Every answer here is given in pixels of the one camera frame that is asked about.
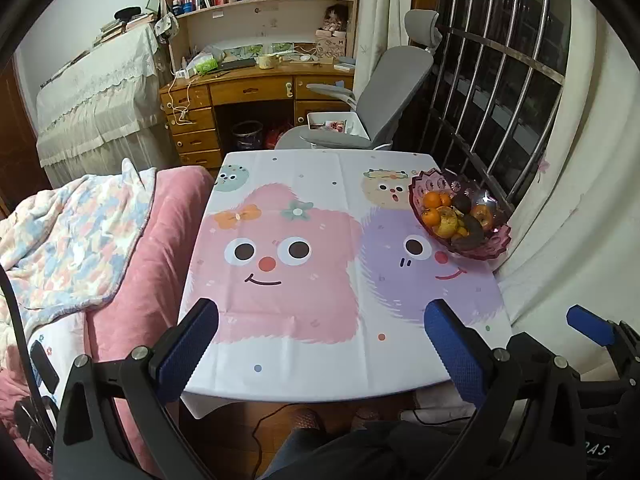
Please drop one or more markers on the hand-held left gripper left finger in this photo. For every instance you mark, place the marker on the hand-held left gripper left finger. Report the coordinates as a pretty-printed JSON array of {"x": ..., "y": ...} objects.
[{"x": 187, "y": 347}]

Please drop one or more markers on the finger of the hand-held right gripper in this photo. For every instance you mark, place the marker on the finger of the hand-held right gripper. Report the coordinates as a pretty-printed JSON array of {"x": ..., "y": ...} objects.
[{"x": 590, "y": 324}]

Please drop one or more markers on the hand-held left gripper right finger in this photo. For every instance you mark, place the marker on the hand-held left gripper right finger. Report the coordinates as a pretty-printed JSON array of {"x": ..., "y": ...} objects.
[{"x": 452, "y": 355}]

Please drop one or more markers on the pink plastic fruit bowl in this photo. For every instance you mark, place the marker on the pink plastic fruit bowl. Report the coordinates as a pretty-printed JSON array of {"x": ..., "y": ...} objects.
[{"x": 492, "y": 245}]

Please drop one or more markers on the small yellow citrus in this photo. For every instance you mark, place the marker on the small yellow citrus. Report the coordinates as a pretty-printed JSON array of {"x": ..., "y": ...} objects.
[{"x": 462, "y": 233}]

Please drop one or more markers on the yellow pear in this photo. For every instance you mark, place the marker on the yellow pear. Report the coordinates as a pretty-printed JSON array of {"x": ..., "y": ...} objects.
[{"x": 447, "y": 223}]

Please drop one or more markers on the orange mandarin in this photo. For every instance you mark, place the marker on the orange mandarin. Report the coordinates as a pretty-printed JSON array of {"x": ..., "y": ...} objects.
[
  {"x": 430, "y": 218},
  {"x": 432, "y": 199}
]

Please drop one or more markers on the red apple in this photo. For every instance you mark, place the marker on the red apple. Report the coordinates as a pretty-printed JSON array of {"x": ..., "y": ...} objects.
[{"x": 483, "y": 216}]

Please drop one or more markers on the dark avocado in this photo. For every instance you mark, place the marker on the dark avocado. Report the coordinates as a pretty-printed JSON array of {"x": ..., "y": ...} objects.
[{"x": 462, "y": 203}]

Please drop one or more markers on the pink bed sheet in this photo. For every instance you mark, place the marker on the pink bed sheet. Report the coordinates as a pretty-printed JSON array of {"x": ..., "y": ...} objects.
[{"x": 165, "y": 240}]

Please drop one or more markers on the white floral curtain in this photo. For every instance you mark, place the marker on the white floral curtain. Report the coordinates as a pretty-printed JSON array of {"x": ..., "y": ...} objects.
[{"x": 585, "y": 210}]

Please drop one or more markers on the cartoon printed tablecloth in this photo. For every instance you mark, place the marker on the cartoon printed tablecloth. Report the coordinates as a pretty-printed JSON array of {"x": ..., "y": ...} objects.
[{"x": 310, "y": 340}]

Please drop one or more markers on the person's dark clothed legs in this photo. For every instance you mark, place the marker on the person's dark clothed legs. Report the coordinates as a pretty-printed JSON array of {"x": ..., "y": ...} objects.
[{"x": 350, "y": 455}]

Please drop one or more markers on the black oblong device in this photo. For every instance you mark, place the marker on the black oblong device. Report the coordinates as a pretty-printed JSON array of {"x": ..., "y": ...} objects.
[{"x": 44, "y": 366}]

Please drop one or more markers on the pastel floral blanket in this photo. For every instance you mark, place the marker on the pastel floral blanket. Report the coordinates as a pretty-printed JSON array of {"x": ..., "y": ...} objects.
[{"x": 70, "y": 240}]

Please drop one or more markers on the dark waste bin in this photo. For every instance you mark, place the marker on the dark waste bin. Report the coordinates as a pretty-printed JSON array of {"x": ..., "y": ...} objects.
[{"x": 247, "y": 136}]

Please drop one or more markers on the red plastic bag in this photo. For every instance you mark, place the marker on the red plastic bag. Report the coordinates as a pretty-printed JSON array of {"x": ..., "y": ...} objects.
[{"x": 277, "y": 136}]

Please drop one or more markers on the white storage box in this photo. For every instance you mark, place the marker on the white storage box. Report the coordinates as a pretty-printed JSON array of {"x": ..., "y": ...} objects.
[{"x": 340, "y": 125}]

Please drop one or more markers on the white lace covered piano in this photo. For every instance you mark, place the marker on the white lace covered piano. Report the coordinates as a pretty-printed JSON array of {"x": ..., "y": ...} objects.
[{"x": 100, "y": 105}]

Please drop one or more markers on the brown wooden door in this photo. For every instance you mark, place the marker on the brown wooden door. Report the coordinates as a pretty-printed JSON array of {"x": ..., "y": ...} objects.
[{"x": 20, "y": 150}]

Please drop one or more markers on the wooden desk with drawers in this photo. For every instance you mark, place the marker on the wooden desk with drawers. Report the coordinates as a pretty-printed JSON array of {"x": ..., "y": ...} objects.
[{"x": 250, "y": 91}]

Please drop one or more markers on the metal window grille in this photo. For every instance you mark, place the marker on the metal window grille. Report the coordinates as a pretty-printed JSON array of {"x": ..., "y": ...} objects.
[{"x": 490, "y": 70}]

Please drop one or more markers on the grey office chair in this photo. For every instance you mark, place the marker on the grey office chair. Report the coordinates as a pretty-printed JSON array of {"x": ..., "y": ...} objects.
[{"x": 395, "y": 85}]

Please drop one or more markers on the green tissue pack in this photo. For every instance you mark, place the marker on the green tissue pack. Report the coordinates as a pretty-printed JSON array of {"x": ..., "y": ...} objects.
[{"x": 205, "y": 64}]

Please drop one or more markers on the beige mug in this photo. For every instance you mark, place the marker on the beige mug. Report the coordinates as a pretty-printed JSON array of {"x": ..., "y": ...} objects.
[{"x": 266, "y": 61}]

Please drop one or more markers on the cardboard box with doll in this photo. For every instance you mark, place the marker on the cardboard box with doll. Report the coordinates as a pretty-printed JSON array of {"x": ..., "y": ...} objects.
[{"x": 331, "y": 40}]

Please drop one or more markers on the black hat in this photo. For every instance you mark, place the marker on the black hat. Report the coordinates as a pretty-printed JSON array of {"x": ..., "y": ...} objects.
[{"x": 127, "y": 12}]

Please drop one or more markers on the pale narrow curtain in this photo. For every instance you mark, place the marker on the pale narrow curtain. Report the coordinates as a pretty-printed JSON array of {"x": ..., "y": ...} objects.
[{"x": 382, "y": 15}]

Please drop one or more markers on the wooden bookshelf with books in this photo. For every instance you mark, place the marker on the wooden bookshelf with books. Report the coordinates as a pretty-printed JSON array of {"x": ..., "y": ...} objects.
[{"x": 260, "y": 5}]

